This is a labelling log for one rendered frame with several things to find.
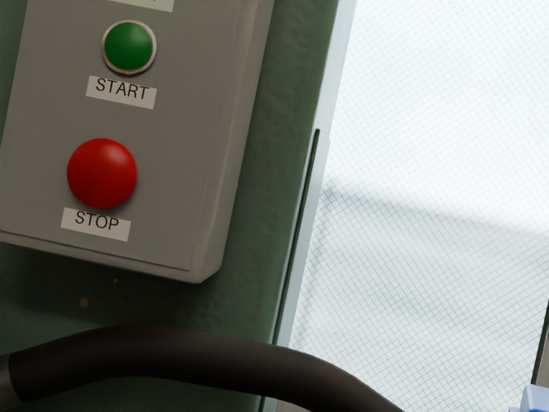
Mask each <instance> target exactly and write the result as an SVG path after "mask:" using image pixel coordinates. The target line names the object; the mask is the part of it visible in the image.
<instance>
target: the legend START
mask: <svg viewBox="0 0 549 412"><path fill-rule="evenodd" d="M156 91H157V88H152V87H145V86H141V85H136V84H132V83H125V82H120V81H116V80H112V79H107V78H100V77H96V76H91V75H90V77H89V81H88V85H87V94H86V96H90V97H95V98H99V99H103V100H107V101H115V102H119V103H123V104H128V105H134V106H139V107H143V108H147V109H153V108H154V100H155V96H156Z"/></svg>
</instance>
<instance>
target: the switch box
mask: <svg viewBox="0 0 549 412"><path fill-rule="evenodd" d="M274 2H275V0H174V4H173V8H172V12H169V11H160V10H156V9H152V8H148V7H139V6H135V5H131V4H126V3H121V2H114V1H110V0H28V5H27V9H26V14H25V22H24V27H23V31H22V35H21V40H20V48H19V53H18V57H17V62H16V70H15V74H14V79H13V84H12V88H11V96H10V100H9V106H8V110H7V118H6V122H5V127H4V132H3V136H2V144H1V149H0V243H2V244H9V245H12V246H16V247H21V248H24V249H32V250H35V251H39V252H44V253H50V254H54V255H58V256H62V257H66V258H73V259H77V260H81V261H85V262H92V263H95V264H100V265H104V266H111V267H115V268H118V269H123V270H127V271H134V272H137V273H141V274H146V275H152V276H157V277H160V278H164V279H169V280H175V281H179V282H183V283H187V284H200V283H201V282H203V281H204V280H206V279H207V278H208V277H210V276H211V275H213V274H215V273H216V272H218V270H219V269H220V268H221V264H222V259H223V255H224V251H225V243H226V239H227V235H228V230H229V226H230V219H231V214H232V210H233V206H234V198H235V194H236V190H237V185H238V181H239V174H240V170H241V166H242V162H243V154H244V150H245V146H246V141H247V137H248V129H249V125H250V121H251V117H252V109H253V105H254V101H255V96H256V92H257V84H258V80H259V76H260V72H261V64H262V60H263V56H264V51H265V47H266V39H267V35H268V31H269V27H270V19H271V15H272V11H273V6H274ZM123 19H135V20H139V21H141V22H143V23H145V24H146V25H147V26H149V27H150V28H151V30H152V31H153V32H154V35H155V37H156V40H157V45H158V50H157V55H156V57H155V59H154V62H153V64H152V65H151V66H150V67H149V68H148V69H147V70H146V71H144V72H142V73H141V74H137V75H123V74H119V73H117V72H115V71H113V70H112V69H111V68H110V67H109V66H108V65H107V64H106V62H105V60H104V58H103V55H102V51H101V43H102V39H103V37H104V35H105V32H106V30H107V29H108V28H109V27H110V26H111V25H112V24H113V23H115V22H117V21H119V20H123ZM90 75H91V76H96V77H100V78H107V79H112V80H116V81H120V82H125V83H132V84H136V85H141V86H145V87H152V88H157V91H156V96H155V100H154V108H153V109H147V108H143V107H139V106H134V105H128V104H123V103H119V102H115V101H107V100H103V99H99V98H95V97H90V96H86V94H87V85H88V81H89V77H90ZM96 138H107V139H112V140H115V141H118V142H120V143H121V144H123V145H124V146H126V147H127V148H128V149H129V150H130V151H131V153H132V155H133V157H134V158H135V161H136V165H137V169H138V178H137V183H136V187H135V189H134V191H133V192H132V194H131V195H130V196H129V198H128V199H127V200H125V201H124V202H123V203H121V204H120V205H118V206H115V207H112V208H92V207H89V206H87V205H85V204H84V203H82V202H81V201H79V200H78V199H77V198H76V197H75V195H74V194H73V192H72V190H71V189H70V188H69V183H68V179H67V167H68V163H69V159H70V157H71V155H72V154H73V152H74V151H75V150H76V149H77V148H78V147H79V146H80V145H81V144H82V143H84V142H86V141H90V140H91V139H96ZM65 208H71V209H76V210H80V211H84V212H88V213H95V214H99V215H103V216H107V217H114V218H118V219H123V220H127V221H130V222H131V225H130V230H129V234H128V238H127V241H122V240H116V239H111V238H107V237H103V236H99V235H92V234H88V233H84V232H80V231H73V230H69V229H65V228H61V222H62V217H63V213H64V209H65Z"/></svg>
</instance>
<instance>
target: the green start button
mask: <svg viewBox="0 0 549 412"><path fill-rule="evenodd" d="M157 50H158V45H157V40H156V37H155V35H154V32H153V31H152V30H151V28H150V27H149V26H147V25H146V24H145V23H143V22H141V21H139V20H135V19H123V20H119V21H117V22H115V23H113V24H112V25H111V26H110V27H109V28H108V29H107V30H106V32H105V35H104V37H103V39H102V43H101V51H102V55H103V58H104V60H105V62H106V64H107V65H108V66H109V67H110V68H111V69H112V70H113V71H115V72H117V73H119V74H123V75H137V74H141V73H142V72H144V71H146V70H147V69H148V68H149V67H150V66H151V65H152V64H153V62H154V59H155V57H156V55H157Z"/></svg>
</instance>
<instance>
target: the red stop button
mask: <svg viewBox="0 0 549 412"><path fill-rule="evenodd" d="M137 178H138V169H137V165H136V161H135V158H134V157H133V155H132V153H131V151H130V150H129V149H128V148H127V147H126V146H124V145H123V144H121V143H120V142H118V141H115V140H112V139H107V138H96V139H91V140H90V141H86V142H84V143H82V144H81V145H80V146H79V147H78V148H77V149H76V150H75V151H74V152H73V154H72V155H71V157H70V159H69V163H68V167H67V179H68V183H69V188H70V189H71V190H72V192H73V194H74V195H75V197H76V198H77V199H78V200H79V201H81V202H82V203H84V204H85V205H87V206H89V207H92V208H112V207H115V206H118V205H120V204H121V203H123V202H124V201H125V200H127V199H128V198H129V196H130V195H131V194H132V192H133V191H134V189H135V187H136V183H137Z"/></svg>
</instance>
